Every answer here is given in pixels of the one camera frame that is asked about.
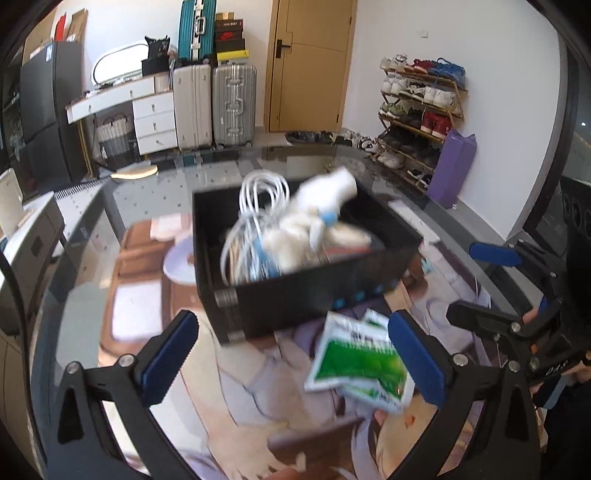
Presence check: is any tan wooden door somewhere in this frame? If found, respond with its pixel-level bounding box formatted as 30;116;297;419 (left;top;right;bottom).
264;0;358;135

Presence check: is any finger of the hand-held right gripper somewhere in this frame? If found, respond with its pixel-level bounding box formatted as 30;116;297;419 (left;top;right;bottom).
469;242;557;280
445;300;557;366

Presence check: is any white plush toy keychain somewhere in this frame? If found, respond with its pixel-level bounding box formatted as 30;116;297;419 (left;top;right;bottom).
263;167;373;271

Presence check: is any dark red shoe box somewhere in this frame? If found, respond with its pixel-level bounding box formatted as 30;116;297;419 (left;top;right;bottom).
215;19;246;40

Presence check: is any round white disc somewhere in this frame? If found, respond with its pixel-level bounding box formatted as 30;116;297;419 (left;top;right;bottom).
111;165;159;182

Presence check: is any group of racked sneakers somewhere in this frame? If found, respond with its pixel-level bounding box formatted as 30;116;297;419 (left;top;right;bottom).
373;54;466;190

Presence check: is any person's right hand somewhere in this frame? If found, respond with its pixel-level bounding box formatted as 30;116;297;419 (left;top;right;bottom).
569;350;591;389

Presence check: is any woven laundry basket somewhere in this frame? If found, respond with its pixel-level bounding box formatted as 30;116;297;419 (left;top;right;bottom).
95;113;135;160

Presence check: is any striped floor grille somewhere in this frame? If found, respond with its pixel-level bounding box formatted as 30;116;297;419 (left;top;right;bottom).
54;178;112;199

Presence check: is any black refrigerator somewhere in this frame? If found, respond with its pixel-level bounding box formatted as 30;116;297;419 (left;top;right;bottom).
19;41;86;186

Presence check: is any white tabletop appliance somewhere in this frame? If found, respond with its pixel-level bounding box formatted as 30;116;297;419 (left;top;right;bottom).
0;168;24;234

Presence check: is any brown cardboard box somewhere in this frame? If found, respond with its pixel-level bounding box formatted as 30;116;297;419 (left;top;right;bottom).
68;8;89;44

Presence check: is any grey side cabinet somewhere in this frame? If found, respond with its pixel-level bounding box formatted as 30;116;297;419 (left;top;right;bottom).
0;191;66;336

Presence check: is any row of loose shoes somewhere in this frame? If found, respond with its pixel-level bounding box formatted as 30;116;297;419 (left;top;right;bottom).
285;129;408;169

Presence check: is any wooden shoe rack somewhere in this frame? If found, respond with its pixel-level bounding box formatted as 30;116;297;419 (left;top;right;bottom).
372;54;468;193

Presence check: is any white cable bundle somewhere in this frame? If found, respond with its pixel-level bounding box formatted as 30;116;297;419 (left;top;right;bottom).
221;170;293;285

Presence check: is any purple bag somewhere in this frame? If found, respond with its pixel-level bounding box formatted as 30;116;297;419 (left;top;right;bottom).
427;129;478;210

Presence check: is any black eared bag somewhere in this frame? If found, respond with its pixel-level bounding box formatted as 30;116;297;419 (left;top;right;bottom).
144;36;173;60

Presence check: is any beige suitcase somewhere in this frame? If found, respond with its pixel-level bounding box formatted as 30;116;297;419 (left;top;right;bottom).
173;64;213;150

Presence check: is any white green snack packet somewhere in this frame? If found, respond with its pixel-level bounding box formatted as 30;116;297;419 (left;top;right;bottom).
339;308;416;414

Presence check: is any black storage box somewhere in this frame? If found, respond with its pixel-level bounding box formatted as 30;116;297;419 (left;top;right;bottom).
141;58;172;77

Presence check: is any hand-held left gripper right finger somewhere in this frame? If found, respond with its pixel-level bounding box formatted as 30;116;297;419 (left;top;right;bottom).
387;310;542;480

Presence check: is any teal suitcase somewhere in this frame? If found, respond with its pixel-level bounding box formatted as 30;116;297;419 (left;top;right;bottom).
178;0;217;64

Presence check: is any white desk with drawers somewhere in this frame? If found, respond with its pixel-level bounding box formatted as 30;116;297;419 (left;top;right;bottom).
65;74;179;156

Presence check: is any silver suitcase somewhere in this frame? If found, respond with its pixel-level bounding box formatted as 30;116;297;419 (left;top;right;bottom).
211;64;258;149

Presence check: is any dark glass door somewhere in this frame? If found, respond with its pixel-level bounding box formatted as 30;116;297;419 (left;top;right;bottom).
522;46;591;260

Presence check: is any oval white mirror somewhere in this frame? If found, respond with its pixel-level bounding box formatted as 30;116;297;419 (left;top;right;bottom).
91;41;149;86

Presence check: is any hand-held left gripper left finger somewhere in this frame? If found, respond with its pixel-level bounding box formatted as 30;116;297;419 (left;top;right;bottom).
28;310;200;480

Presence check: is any black cardboard box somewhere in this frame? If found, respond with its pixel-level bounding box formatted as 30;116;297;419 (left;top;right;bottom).
191;173;424;345

